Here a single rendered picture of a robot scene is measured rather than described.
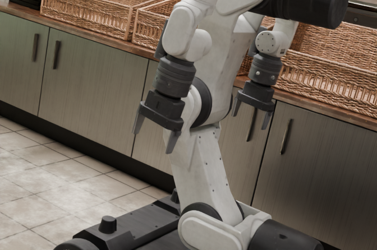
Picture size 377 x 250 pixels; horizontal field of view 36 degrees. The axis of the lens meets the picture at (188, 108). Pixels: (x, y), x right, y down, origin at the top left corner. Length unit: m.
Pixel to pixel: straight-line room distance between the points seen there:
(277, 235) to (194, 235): 0.22
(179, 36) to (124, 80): 1.27
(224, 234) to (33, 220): 0.83
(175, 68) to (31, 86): 1.71
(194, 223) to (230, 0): 0.59
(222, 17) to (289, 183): 0.89
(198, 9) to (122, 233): 0.70
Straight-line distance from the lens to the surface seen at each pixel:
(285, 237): 1.52
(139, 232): 1.72
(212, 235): 1.54
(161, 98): 1.33
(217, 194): 1.60
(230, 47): 1.49
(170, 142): 1.34
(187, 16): 1.26
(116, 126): 2.57
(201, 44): 1.32
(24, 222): 2.11
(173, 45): 1.27
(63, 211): 2.21
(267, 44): 1.67
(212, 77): 1.52
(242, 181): 2.26
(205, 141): 1.59
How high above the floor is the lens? 0.97
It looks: 14 degrees down
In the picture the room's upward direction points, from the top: 12 degrees clockwise
